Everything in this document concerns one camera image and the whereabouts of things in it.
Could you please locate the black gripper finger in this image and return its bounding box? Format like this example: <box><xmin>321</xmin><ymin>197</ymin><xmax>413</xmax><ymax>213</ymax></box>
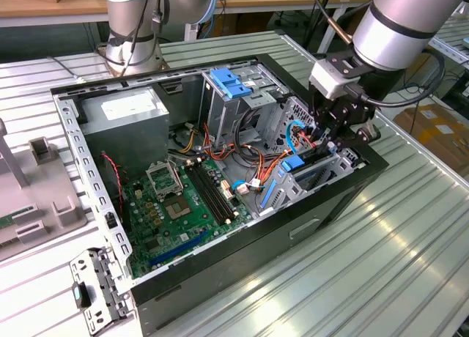
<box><xmin>313</xmin><ymin>101</ymin><xmax>334</xmax><ymax>151</ymax></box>
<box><xmin>328</xmin><ymin>122</ymin><xmax>383</xmax><ymax>154</ymax></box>

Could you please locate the blue SATA wire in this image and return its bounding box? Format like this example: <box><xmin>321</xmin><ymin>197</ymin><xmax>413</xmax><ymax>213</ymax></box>
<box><xmin>287</xmin><ymin>119</ymin><xmax>313</xmax><ymax>155</ymax></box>

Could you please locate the hard disk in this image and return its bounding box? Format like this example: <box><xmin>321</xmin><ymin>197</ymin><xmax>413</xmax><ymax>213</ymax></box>
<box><xmin>259</xmin><ymin>146</ymin><xmax>337</xmax><ymax>210</ymax></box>

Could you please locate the red orange power wire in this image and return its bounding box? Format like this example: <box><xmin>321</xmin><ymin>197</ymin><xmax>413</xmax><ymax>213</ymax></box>
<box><xmin>203</xmin><ymin>122</ymin><xmax>323</xmax><ymax>193</ymax></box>

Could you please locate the metal disk bay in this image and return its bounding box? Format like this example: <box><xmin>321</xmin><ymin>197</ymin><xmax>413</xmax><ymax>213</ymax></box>
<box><xmin>254</xmin><ymin>95</ymin><xmax>369</xmax><ymax>218</ymax></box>

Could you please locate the brown cardboard box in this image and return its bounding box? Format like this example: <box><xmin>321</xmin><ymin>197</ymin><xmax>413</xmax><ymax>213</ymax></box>
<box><xmin>394</xmin><ymin>104</ymin><xmax>469</xmax><ymax>173</ymax></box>

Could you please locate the blue white board connector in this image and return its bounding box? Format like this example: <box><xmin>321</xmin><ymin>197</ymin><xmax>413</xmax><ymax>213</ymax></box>
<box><xmin>232</xmin><ymin>178</ymin><xmax>265</xmax><ymax>196</ymax></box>

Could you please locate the metal drive cage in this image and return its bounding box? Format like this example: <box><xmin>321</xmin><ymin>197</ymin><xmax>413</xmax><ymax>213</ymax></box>
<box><xmin>200</xmin><ymin>64</ymin><xmax>290</xmax><ymax>149</ymax></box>

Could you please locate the blue drive cage latch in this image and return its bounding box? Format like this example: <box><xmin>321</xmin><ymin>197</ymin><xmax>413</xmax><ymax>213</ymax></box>
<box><xmin>210</xmin><ymin>68</ymin><xmax>253</xmax><ymax>100</ymax></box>

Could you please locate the black RAM slot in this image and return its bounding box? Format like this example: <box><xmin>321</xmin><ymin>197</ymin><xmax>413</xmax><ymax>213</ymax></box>
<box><xmin>196</xmin><ymin>160</ymin><xmax>238</xmax><ymax>221</ymax></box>
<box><xmin>185</xmin><ymin>163</ymin><xmax>232</xmax><ymax>226</ymax></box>

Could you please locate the black open PC case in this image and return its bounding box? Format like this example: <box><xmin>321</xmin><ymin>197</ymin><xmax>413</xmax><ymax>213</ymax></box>
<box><xmin>50</xmin><ymin>53</ymin><xmax>390</xmax><ymax>336</ymax></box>

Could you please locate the CPU socket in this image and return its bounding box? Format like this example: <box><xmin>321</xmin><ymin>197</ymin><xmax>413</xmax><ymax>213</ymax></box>
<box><xmin>160</xmin><ymin>193</ymin><xmax>195</xmax><ymax>221</ymax></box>

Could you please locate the metal socket cover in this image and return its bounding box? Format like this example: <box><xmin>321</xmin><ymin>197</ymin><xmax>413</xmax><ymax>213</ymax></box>
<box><xmin>145</xmin><ymin>160</ymin><xmax>184</xmax><ymax>201</ymax></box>

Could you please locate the green motherboard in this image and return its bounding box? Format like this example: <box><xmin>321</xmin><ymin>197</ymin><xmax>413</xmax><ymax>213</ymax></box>
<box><xmin>120</xmin><ymin>157</ymin><xmax>254</xmax><ymax>279</ymax></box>

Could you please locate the blue expansion slot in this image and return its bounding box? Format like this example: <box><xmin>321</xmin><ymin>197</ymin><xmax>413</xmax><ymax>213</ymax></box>
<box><xmin>148</xmin><ymin>229</ymin><xmax>210</xmax><ymax>268</ymax></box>

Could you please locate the grey power supply unit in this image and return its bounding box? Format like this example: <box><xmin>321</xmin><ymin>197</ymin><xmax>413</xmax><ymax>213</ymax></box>
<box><xmin>78</xmin><ymin>86</ymin><xmax>171</xmax><ymax>169</ymax></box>

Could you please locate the black case fan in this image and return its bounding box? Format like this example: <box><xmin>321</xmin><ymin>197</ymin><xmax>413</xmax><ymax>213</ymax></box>
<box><xmin>99</xmin><ymin>152</ymin><xmax>128</xmax><ymax>221</ymax></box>

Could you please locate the black teal latch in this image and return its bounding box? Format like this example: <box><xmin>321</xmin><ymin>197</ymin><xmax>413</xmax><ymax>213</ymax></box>
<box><xmin>71</xmin><ymin>281</ymin><xmax>92</xmax><ymax>308</ymax></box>

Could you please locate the wooden desk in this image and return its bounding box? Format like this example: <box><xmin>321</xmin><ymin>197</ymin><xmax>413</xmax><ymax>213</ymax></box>
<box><xmin>0</xmin><ymin>0</ymin><xmax>374</xmax><ymax>29</ymax></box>

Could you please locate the green RAM stick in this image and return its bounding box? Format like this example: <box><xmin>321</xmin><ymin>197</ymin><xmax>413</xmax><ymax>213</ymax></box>
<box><xmin>0</xmin><ymin>212</ymin><xmax>21</xmax><ymax>231</ymax></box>

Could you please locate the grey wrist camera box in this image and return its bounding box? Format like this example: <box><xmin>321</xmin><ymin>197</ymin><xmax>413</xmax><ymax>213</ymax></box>
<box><xmin>307</xmin><ymin>57</ymin><xmax>363</xmax><ymax>100</ymax></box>

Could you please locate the black camera cable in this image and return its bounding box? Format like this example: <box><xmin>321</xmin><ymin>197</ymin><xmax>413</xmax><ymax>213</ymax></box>
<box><xmin>361</xmin><ymin>51</ymin><xmax>446</xmax><ymax>108</ymax></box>

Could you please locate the black cable bundle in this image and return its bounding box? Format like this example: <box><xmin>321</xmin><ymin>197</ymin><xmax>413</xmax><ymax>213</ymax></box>
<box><xmin>234</xmin><ymin>108</ymin><xmax>265</xmax><ymax>151</ymax></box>

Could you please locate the black cable brown tip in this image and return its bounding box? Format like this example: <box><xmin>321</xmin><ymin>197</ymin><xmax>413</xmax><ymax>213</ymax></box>
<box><xmin>306</xmin><ymin>0</ymin><xmax>353</xmax><ymax>45</ymax></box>

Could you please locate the yellow black wire bundle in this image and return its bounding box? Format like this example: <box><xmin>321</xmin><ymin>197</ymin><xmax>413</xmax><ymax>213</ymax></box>
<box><xmin>171</xmin><ymin>122</ymin><xmax>201</xmax><ymax>155</ymax></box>

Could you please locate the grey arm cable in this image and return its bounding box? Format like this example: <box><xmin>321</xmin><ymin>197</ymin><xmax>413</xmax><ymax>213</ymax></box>
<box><xmin>47</xmin><ymin>0</ymin><xmax>166</xmax><ymax>82</ymax></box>

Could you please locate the red black twisted wire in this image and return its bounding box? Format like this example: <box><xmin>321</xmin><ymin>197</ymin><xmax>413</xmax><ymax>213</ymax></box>
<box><xmin>100</xmin><ymin>152</ymin><xmax>128</xmax><ymax>177</ymax></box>

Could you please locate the hinged metal slot bracket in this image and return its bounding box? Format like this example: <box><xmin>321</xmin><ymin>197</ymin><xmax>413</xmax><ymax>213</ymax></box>
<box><xmin>69</xmin><ymin>247</ymin><xmax>135</xmax><ymax>334</ymax></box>

